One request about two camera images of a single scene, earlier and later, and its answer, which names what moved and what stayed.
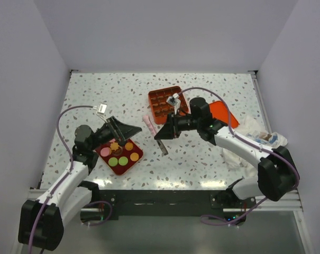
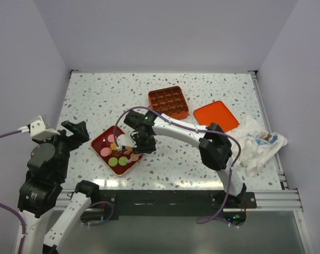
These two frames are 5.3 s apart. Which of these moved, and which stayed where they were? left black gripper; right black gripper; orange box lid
Moved: right black gripper; left black gripper
Stayed: orange box lid
